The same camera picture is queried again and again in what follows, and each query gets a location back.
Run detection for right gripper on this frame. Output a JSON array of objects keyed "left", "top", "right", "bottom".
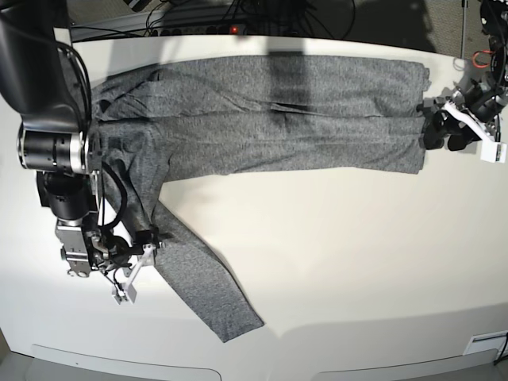
[{"left": 93, "top": 225, "right": 174, "bottom": 278}]

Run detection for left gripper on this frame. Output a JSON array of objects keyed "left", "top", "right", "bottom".
[{"left": 418, "top": 81, "right": 507, "bottom": 152}]

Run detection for grey long-sleeve T-shirt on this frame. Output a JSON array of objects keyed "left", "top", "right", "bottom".
[{"left": 92, "top": 53, "right": 430, "bottom": 342}]

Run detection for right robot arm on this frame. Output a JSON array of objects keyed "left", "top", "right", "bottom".
[{"left": 1, "top": 1, "right": 158, "bottom": 281}]

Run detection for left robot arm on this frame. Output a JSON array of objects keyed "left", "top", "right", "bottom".
[{"left": 419, "top": 1, "right": 507, "bottom": 163}]

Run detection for white label plate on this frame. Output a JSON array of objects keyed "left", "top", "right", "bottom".
[{"left": 463, "top": 331, "right": 507, "bottom": 356}]

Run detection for white power strip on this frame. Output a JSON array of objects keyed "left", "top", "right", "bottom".
[{"left": 148, "top": 24, "right": 246, "bottom": 37}]

